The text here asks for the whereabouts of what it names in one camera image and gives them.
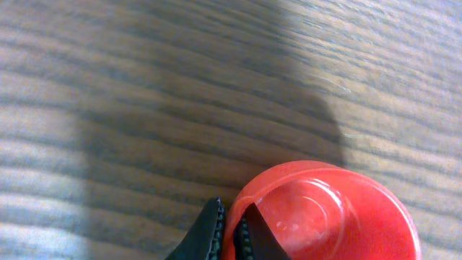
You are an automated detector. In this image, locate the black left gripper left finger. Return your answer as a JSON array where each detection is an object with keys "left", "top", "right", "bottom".
[{"left": 166, "top": 197, "right": 225, "bottom": 260}]

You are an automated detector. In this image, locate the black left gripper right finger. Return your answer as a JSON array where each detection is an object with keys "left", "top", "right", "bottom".
[{"left": 233, "top": 204, "right": 291, "bottom": 260}]

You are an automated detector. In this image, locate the red measuring scoop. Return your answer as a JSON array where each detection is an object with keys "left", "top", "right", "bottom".
[{"left": 222, "top": 160, "right": 422, "bottom": 260}]

